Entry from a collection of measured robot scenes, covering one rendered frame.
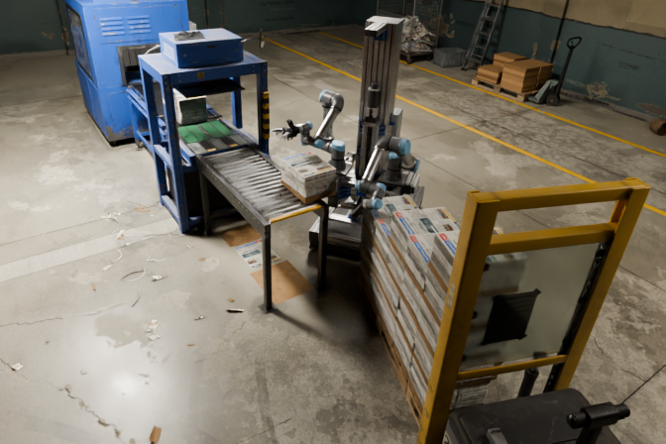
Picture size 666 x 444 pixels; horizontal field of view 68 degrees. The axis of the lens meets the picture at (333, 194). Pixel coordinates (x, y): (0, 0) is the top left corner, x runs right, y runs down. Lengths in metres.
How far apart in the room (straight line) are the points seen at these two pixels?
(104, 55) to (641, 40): 7.92
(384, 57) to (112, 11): 3.55
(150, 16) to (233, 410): 4.72
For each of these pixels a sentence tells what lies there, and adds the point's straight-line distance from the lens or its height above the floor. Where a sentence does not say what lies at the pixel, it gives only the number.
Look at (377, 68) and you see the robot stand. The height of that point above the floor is 1.67.
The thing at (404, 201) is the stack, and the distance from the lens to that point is 3.82.
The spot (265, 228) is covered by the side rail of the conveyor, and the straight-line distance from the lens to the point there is 3.51.
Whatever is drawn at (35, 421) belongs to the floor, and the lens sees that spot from 3.71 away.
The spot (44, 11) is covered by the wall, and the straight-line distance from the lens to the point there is 11.63.
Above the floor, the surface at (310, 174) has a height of 1.03.
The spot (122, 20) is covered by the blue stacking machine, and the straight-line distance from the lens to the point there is 6.53.
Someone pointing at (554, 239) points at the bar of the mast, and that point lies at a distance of 2.15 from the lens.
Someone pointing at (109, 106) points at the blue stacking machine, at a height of 0.56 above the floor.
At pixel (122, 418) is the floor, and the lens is 3.53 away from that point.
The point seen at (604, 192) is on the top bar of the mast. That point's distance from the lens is 2.16.
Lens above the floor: 2.71
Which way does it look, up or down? 29 degrees down
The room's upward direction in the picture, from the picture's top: 3 degrees clockwise
